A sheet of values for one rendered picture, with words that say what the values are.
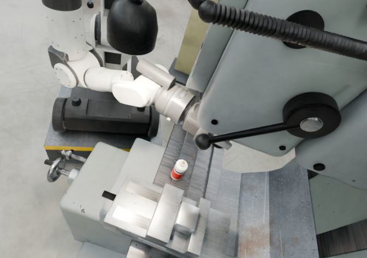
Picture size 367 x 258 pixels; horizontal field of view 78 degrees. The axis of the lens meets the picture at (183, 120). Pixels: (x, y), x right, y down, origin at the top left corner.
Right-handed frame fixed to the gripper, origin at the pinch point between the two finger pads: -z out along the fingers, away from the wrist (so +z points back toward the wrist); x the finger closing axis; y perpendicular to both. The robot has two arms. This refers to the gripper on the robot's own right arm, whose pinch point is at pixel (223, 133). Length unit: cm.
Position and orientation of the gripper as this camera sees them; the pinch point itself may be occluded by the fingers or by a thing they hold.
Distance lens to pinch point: 57.5
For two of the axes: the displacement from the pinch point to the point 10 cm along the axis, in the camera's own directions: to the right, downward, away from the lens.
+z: -8.4, -5.3, 1.2
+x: 4.8, -6.0, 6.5
